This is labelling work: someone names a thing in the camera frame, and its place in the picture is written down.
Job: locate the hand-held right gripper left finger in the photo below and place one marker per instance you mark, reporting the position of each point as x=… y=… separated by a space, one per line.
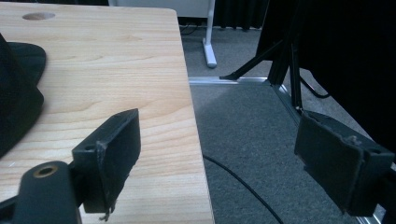
x=116 y=149

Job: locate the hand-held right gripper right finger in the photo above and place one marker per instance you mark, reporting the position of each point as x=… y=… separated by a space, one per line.
x=330 y=155

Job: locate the black curtain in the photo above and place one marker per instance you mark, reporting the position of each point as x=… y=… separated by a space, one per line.
x=358 y=62

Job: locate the black hat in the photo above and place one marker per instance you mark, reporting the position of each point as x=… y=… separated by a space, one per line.
x=15 y=99

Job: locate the black metal stand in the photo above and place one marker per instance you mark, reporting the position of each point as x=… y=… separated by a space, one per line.
x=249 y=66

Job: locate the white desk leg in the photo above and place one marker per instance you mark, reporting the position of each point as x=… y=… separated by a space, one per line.
x=209 y=46

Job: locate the white desk panel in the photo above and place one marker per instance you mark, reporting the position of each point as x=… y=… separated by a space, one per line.
x=162 y=6

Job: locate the dark pleated curtain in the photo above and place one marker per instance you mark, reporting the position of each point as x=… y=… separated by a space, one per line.
x=239 y=12

